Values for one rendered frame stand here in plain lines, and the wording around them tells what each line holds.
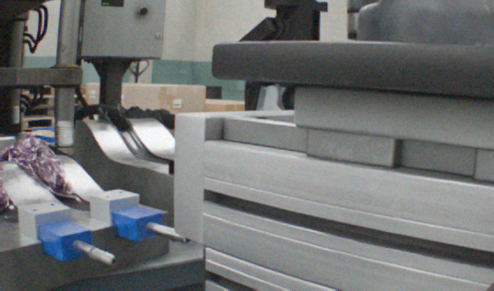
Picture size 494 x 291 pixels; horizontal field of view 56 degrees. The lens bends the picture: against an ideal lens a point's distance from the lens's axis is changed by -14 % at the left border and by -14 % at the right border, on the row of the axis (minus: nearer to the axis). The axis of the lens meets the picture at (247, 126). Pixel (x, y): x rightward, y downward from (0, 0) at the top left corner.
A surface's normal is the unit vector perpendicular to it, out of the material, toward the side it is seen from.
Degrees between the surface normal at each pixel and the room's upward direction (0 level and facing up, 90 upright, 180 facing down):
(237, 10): 90
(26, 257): 90
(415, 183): 90
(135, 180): 90
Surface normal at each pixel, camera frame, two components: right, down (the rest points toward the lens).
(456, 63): -0.69, 0.04
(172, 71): 0.76, 0.09
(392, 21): -0.86, 0.01
